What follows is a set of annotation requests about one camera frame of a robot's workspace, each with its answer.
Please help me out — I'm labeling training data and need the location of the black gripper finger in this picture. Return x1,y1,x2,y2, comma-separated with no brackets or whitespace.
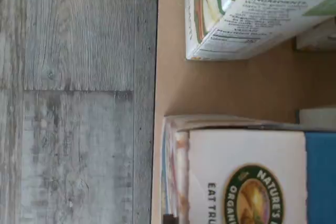
162,212,181,224

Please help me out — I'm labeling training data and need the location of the green white oatmeal box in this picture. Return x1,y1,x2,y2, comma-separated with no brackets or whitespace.
184,0,336,61

